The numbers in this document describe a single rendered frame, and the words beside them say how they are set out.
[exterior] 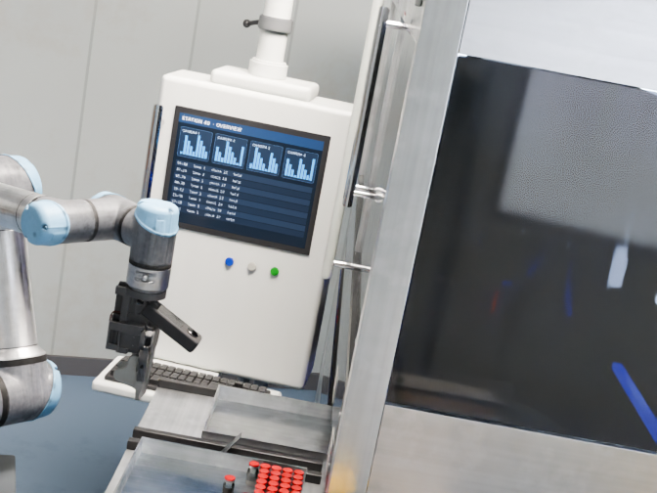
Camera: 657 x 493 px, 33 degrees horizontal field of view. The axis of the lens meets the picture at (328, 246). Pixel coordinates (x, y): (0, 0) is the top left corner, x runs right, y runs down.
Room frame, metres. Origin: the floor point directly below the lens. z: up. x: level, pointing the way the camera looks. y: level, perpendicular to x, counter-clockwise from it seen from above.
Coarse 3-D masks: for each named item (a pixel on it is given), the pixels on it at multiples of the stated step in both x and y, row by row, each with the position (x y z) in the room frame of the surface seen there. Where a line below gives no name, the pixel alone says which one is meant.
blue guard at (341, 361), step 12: (348, 240) 3.46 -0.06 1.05; (348, 252) 3.20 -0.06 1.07; (348, 276) 2.80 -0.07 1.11; (348, 288) 2.64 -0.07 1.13; (348, 300) 2.48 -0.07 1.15; (348, 312) 2.35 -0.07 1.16; (348, 324) 2.23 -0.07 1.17; (336, 384) 2.22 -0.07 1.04; (336, 396) 2.11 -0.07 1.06; (336, 408) 2.01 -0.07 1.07; (336, 420) 1.92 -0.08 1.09
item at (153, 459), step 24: (144, 456) 2.04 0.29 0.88; (168, 456) 2.05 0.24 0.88; (192, 456) 2.05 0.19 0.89; (216, 456) 2.05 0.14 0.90; (240, 456) 2.05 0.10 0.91; (120, 480) 1.86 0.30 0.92; (144, 480) 1.94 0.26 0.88; (168, 480) 1.96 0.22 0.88; (192, 480) 1.98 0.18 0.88; (216, 480) 2.00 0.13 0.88; (240, 480) 2.01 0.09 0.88
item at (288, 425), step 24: (216, 408) 2.34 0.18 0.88; (240, 408) 2.36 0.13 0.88; (264, 408) 2.39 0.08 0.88; (288, 408) 2.40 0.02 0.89; (312, 408) 2.40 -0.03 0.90; (216, 432) 2.14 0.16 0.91; (240, 432) 2.23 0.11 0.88; (264, 432) 2.26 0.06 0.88; (288, 432) 2.28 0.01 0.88; (312, 432) 2.31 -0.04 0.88; (312, 456) 2.14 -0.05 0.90
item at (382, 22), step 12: (384, 12) 2.19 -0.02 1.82; (384, 24) 2.19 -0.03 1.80; (396, 24) 2.20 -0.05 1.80; (372, 48) 2.19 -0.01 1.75; (372, 60) 2.19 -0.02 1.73; (372, 72) 2.19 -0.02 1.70; (372, 84) 2.19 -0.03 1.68; (372, 96) 2.20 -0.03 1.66; (360, 120) 2.19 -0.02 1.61; (360, 132) 2.19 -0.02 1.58; (360, 144) 2.19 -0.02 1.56; (360, 156) 2.19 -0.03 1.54; (348, 180) 2.19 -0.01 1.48; (348, 192) 2.19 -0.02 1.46; (360, 192) 2.20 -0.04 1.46; (348, 204) 2.19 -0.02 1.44
